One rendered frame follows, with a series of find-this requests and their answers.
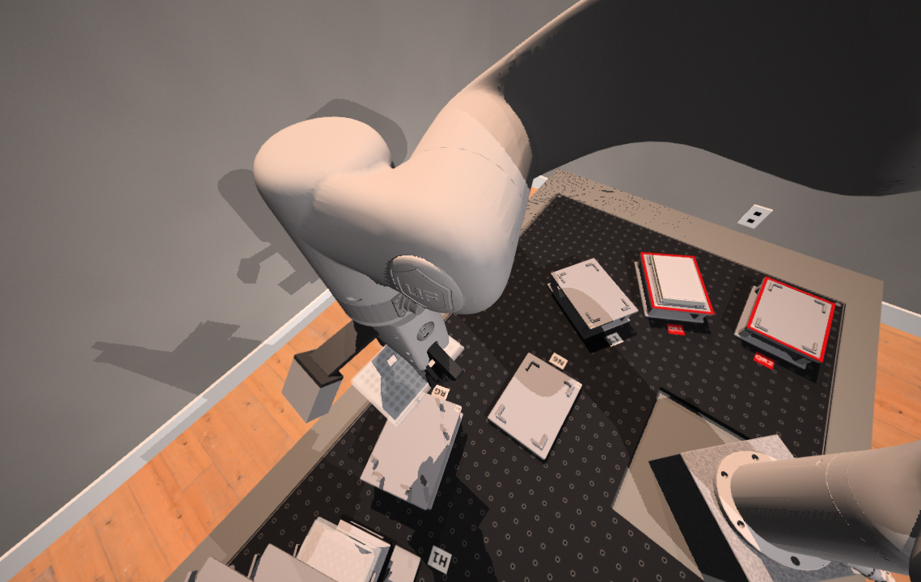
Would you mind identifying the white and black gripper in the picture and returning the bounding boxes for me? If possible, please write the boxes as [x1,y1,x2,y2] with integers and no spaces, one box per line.
[349,309,464,388]

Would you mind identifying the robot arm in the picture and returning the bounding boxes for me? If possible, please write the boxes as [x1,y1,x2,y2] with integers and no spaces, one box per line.
[253,0,921,582]

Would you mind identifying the beige rectangular nest with red border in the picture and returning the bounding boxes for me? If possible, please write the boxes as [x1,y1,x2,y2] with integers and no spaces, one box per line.
[734,276,835,369]

